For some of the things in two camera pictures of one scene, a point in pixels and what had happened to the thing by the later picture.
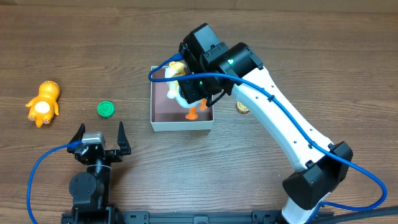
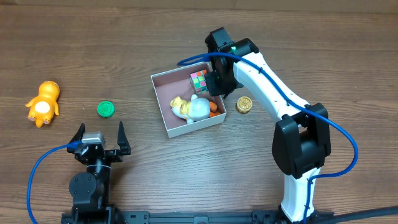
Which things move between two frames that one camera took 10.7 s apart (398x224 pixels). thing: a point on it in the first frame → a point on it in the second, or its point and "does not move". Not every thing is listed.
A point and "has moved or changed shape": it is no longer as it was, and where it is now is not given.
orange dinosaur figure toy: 43,107 does not move
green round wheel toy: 106,109 does not move
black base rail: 257,217 does not move
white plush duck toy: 175,92 → 196,109
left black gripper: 111,152 does not move
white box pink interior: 168,114 has moved or changed shape
